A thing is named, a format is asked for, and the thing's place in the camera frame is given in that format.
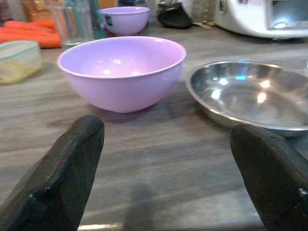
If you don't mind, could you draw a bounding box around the orange carrot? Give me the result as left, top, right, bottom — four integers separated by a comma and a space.
31, 19, 56, 29
2, 21, 56, 34
0, 32, 61, 49

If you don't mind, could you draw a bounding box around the clear drinking glass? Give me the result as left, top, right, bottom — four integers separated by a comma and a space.
51, 0, 94, 46

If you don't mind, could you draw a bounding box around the large purple plastic bowl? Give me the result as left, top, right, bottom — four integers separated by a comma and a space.
57, 36, 187, 114

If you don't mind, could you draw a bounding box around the stainless steel plate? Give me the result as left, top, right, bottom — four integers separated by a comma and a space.
185, 61, 308, 138

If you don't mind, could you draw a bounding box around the small purple plastic bowl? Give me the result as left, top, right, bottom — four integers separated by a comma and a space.
99, 6, 151, 37

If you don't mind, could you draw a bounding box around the black cloth object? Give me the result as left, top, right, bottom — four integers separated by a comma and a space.
157, 2, 193, 30

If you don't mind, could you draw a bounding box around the white rice cooker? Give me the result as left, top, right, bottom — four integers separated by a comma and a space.
215, 0, 308, 40

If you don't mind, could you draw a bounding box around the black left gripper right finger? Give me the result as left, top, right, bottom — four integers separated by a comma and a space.
230, 123, 308, 231

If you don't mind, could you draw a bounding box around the teal glass bottle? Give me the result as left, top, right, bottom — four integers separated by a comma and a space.
89, 0, 106, 40

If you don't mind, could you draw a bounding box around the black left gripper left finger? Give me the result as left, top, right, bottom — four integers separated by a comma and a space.
0, 115, 105, 231

